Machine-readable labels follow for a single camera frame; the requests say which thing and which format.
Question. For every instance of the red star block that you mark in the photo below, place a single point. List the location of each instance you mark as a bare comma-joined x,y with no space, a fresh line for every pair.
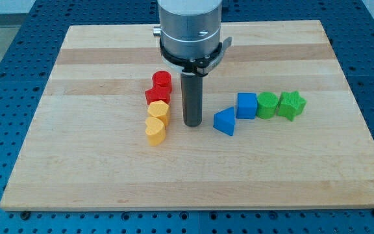
158,93

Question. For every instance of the blue cube block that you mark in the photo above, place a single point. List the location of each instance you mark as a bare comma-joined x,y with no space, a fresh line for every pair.
246,105

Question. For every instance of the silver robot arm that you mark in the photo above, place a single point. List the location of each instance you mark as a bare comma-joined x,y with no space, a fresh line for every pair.
190,29

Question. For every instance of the yellow heart block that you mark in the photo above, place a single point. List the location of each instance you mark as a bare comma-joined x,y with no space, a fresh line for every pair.
155,131

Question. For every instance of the yellow pentagon block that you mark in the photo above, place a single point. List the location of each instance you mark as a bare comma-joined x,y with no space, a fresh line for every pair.
161,110

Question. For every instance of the blue triangle block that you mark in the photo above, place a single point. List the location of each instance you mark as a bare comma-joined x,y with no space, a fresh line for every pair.
224,121

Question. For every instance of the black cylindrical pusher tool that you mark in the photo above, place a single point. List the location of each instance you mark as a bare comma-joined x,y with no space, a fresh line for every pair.
192,99

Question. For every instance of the red cylinder block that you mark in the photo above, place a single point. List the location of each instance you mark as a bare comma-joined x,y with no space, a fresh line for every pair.
162,78

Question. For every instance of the green star block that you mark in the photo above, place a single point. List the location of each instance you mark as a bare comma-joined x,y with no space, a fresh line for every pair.
291,104

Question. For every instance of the green cylinder block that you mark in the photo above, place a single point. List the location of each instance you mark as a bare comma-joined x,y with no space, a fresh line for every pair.
267,105

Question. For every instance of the wooden board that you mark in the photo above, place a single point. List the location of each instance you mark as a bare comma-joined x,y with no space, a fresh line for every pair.
86,148

